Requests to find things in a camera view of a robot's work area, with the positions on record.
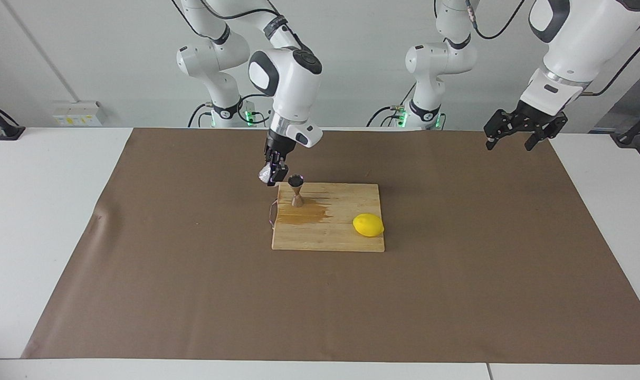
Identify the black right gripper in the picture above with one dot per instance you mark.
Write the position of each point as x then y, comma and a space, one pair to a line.
280, 146

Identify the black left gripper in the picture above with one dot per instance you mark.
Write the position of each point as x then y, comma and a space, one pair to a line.
538, 119

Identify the small clear glass cup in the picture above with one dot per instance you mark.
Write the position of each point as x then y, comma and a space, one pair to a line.
267, 173

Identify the steel double jigger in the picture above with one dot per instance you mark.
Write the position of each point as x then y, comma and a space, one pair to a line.
296, 190

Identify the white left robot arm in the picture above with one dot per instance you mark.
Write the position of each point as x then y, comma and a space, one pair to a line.
578, 31

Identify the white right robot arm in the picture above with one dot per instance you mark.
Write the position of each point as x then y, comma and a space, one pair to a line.
293, 84

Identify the wooden cutting board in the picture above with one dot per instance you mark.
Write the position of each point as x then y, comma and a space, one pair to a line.
325, 232

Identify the yellow lemon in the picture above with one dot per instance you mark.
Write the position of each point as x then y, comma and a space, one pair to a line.
368, 225

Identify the black clamp stand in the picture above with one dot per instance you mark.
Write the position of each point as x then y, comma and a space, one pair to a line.
633, 132
3, 126

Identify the brown table mat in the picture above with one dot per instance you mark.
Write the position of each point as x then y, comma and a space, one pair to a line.
193, 295

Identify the white wall socket box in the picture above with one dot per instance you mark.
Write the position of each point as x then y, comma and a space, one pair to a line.
77, 113

